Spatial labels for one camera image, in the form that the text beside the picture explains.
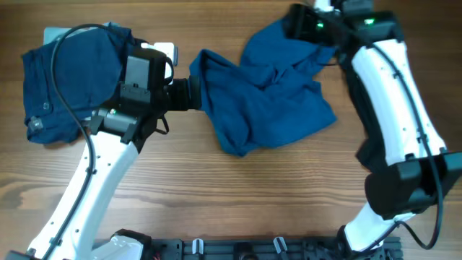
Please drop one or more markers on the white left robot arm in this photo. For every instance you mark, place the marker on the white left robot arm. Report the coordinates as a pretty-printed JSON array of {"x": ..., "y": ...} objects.
[{"x": 119, "y": 129}]

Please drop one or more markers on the black garment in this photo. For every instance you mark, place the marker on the black garment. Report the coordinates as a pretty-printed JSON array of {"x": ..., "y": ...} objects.
[{"x": 371, "y": 153}]

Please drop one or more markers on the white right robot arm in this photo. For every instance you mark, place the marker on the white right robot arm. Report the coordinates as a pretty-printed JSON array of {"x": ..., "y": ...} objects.
[{"x": 410, "y": 167}]

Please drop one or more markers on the light blue folded garment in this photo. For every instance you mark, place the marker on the light blue folded garment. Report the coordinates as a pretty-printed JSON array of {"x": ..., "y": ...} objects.
[{"x": 51, "y": 34}]

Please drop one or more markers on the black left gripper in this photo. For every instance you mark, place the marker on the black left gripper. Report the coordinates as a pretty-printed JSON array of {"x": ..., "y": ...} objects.
[{"x": 195, "y": 92}]

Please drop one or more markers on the blue t-shirt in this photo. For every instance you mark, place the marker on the blue t-shirt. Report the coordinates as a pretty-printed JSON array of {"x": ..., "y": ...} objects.
[{"x": 270, "y": 98}]

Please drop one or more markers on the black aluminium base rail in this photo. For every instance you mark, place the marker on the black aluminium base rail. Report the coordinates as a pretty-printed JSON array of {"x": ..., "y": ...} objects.
[{"x": 322, "y": 248}]

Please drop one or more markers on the folded dark blue shorts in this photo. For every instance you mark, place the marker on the folded dark blue shorts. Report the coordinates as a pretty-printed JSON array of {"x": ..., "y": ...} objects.
[{"x": 84, "y": 70}]

